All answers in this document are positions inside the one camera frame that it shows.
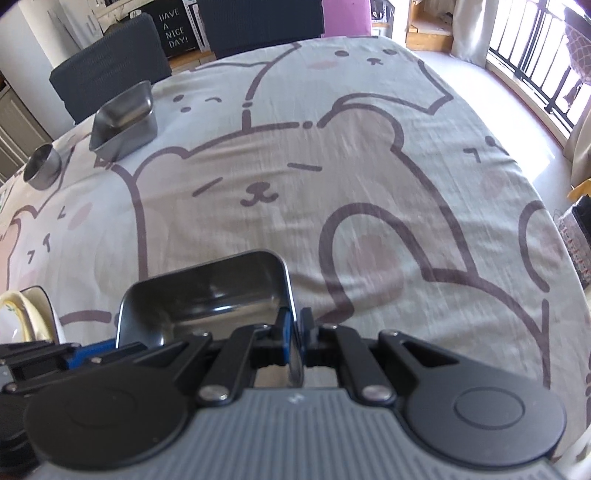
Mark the dark fabric chair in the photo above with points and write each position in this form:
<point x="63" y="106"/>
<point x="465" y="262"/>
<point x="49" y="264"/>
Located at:
<point x="258" y="23"/>
<point x="111" y="64"/>

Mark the round steel bowl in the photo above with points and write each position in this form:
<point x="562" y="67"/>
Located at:
<point x="44" y="168"/>

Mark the large square steel tray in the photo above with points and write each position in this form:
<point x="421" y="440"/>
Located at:
<point x="124" y="124"/>

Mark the pink chair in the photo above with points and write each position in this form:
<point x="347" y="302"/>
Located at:
<point x="346" y="16"/>

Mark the wooden stairs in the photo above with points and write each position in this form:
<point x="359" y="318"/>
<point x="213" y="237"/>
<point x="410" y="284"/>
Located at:
<point x="427" y="32"/>

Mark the grey kitchen base cabinet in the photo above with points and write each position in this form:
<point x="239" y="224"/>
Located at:
<point x="18" y="134"/>

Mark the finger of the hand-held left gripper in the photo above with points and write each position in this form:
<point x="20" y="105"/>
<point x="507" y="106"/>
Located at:
<point x="90" y="353"/>

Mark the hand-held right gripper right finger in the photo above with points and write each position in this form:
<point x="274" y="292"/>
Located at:
<point x="305" y="339"/>

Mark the black balcony railing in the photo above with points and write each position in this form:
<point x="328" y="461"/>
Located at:
<point x="531" y="55"/>

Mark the beige curtain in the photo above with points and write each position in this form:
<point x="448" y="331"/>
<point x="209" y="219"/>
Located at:
<point x="471" y="27"/>

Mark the bear print tablecloth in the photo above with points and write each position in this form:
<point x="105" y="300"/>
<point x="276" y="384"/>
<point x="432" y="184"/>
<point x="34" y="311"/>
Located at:
<point x="323" y="194"/>

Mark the black lettered sign board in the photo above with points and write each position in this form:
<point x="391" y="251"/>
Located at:
<point x="173" y="27"/>

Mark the small rectangular steel tray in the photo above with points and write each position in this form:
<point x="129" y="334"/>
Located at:
<point x="203" y="295"/>

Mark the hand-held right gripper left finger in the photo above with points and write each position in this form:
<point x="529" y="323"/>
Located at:
<point x="284" y="334"/>

